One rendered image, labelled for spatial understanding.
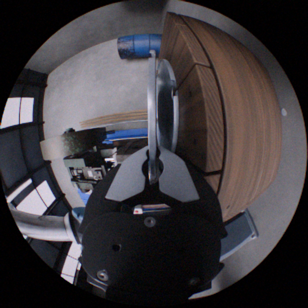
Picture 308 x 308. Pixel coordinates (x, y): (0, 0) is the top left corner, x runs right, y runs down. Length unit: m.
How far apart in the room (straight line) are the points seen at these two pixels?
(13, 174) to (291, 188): 4.32
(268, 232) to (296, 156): 0.27
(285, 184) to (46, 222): 0.71
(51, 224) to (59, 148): 0.66
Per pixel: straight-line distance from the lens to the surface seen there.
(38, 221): 0.38
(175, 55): 0.15
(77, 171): 1.29
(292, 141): 0.39
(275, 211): 0.45
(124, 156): 0.62
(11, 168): 3.92
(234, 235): 0.43
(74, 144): 0.87
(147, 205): 0.88
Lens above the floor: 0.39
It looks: 2 degrees down
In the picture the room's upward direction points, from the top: 94 degrees counter-clockwise
